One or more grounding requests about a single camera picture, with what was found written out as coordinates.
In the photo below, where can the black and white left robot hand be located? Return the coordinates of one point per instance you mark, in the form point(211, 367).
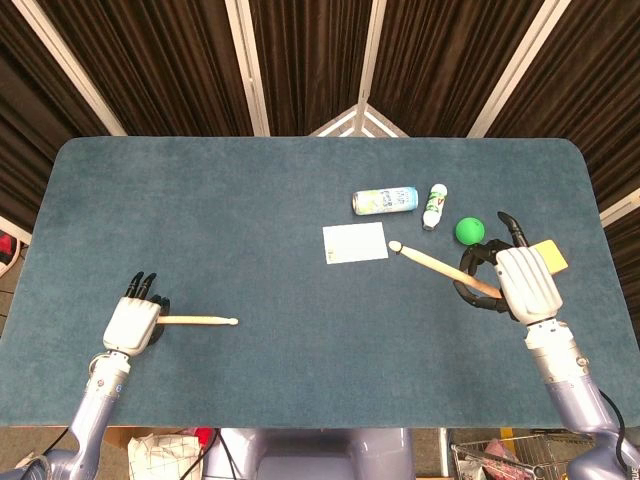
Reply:
point(131, 325)

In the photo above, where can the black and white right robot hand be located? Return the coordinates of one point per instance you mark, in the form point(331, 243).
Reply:
point(527, 285)

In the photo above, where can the wooden drumstick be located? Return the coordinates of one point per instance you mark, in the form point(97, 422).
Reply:
point(435, 265)
point(200, 320)

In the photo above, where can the lavender right robot arm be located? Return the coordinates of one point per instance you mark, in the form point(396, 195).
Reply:
point(575, 395)

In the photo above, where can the lavender left robot arm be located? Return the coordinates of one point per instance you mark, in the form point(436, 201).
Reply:
point(97, 405)

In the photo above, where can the orange and yellow cube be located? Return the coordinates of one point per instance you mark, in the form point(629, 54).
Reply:
point(552, 255)

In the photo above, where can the green ball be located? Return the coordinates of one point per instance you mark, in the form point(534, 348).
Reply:
point(469, 229)

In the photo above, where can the cardboard box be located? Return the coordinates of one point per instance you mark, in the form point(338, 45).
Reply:
point(150, 432)

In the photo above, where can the small white green bottle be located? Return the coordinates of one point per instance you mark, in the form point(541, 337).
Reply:
point(434, 207)

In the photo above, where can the blue felt table mat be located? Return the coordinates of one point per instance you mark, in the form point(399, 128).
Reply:
point(200, 225)

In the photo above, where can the red plastic item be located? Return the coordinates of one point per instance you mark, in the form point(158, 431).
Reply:
point(204, 436)

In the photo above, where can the white grid pattern bag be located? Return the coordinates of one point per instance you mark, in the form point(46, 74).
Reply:
point(160, 457)

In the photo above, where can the red and white item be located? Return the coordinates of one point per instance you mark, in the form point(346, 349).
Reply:
point(6, 247)

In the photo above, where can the light blue drink can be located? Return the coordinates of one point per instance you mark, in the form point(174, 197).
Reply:
point(385, 200)

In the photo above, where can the white card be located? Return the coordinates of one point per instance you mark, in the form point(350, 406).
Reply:
point(357, 242)

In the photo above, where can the dark brown pleated curtain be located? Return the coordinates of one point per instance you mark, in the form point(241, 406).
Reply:
point(310, 60)
point(590, 90)
point(440, 60)
point(150, 60)
point(30, 100)

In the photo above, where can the lavender robot torso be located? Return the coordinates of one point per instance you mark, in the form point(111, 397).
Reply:
point(310, 455)

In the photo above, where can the white frame post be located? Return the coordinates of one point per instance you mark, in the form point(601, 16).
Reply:
point(70, 67)
point(517, 70)
point(620, 206)
point(370, 67)
point(247, 67)
point(12, 230)

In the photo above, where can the white triangular frame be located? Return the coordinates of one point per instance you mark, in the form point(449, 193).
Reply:
point(357, 125)

